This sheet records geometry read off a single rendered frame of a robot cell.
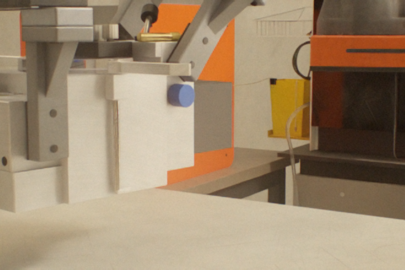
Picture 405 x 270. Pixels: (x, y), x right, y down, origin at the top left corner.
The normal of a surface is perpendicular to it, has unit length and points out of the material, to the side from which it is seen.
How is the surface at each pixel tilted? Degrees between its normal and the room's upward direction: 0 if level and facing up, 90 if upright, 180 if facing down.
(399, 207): 90
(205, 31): 90
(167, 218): 0
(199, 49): 90
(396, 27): 90
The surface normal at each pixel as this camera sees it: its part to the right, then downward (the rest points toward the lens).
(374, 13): -0.08, -0.17
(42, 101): 0.73, 0.09
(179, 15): 0.85, 0.07
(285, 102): -0.55, 0.16
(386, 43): -0.19, 0.13
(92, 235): 0.00, -0.99
